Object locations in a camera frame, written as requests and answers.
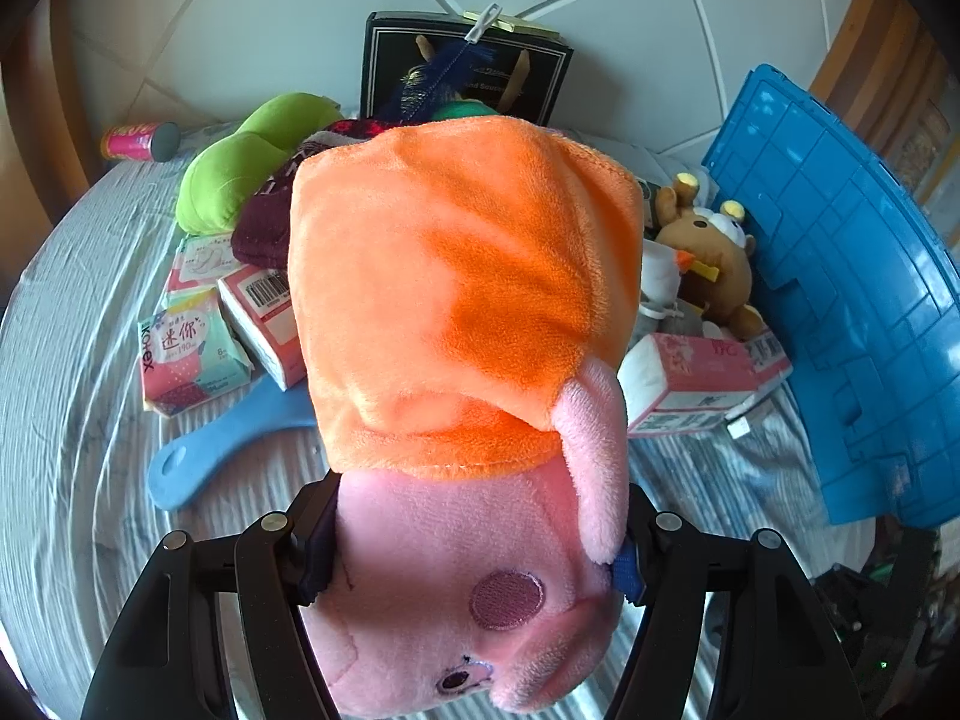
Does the orange dress pig plush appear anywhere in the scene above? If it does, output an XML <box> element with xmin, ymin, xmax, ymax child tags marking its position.
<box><xmin>288</xmin><ymin>115</ymin><xmax>643</xmax><ymax>718</ymax></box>

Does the blue plastic hanger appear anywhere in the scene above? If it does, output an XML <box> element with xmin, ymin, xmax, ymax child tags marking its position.
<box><xmin>146</xmin><ymin>379</ymin><xmax>316</xmax><ymax>511</ymax></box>

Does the pink tissue pack right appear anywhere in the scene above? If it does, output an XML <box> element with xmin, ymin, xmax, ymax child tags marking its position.
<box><xmin>743</xmin><ymin>328</ymin><xmax>793</xmax><ymax>398</ymax></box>

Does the kotex pad pack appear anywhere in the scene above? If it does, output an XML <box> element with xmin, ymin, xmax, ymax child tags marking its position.
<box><xmin>137</xmin><ymin>289</ymin><xmax>254</xmax><ymax>418</ymax></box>

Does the pink barcode tissue pack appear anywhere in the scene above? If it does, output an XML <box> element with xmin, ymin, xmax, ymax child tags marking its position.
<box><xmin>218</xmin><ymin>265</ymin><xmax>306</xmax><ymax>392</ymax></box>

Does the blue plastic storage bin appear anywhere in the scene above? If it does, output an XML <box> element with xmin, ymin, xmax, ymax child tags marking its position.
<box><xmin>703</xmin><ymin>64</ymin><xmax>958</xmax><ymax>530</ymax></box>

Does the white duck plush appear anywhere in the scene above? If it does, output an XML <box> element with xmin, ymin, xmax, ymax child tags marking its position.
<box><xmin>640</xmin><ymin>241</ymin><xmax>697</xmax><ymax>320</ymax></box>

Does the brown bear plush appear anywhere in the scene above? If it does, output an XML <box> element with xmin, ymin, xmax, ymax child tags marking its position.
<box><xmin>654</xmin><ymin>172</ymin><xmax>766</xmax><ymax>341</ymax></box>

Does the maroon cloth pouch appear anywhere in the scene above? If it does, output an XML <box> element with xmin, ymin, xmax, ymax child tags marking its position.
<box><xmin>231</xmin><ymin>119</ymin><xmax>387</xmax><ymax>270</ymax></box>

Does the light green plush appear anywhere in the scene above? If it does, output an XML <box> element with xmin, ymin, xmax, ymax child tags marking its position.
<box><xmin>176</xmin><ymin>93</ymin><xmax>343</xmax><ymax>236</ymax></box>

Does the pink can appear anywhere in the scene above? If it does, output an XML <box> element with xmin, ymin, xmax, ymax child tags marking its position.
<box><xmin>99</xmin><ymin>122</ymin><xmax>181</xmax><ymax>163</ymax></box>

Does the blue feather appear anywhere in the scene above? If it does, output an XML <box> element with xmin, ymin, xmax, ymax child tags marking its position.
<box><xmin>376</xmin><ymin>39</ymin><xmax>494</xmax><ymax>125</ymax></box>

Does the black gift box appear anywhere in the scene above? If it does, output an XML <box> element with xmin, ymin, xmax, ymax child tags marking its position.
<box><xmin>359</xmin><ymin>11</ymin><xmax>574</xmax><ymax>125</ymax></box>

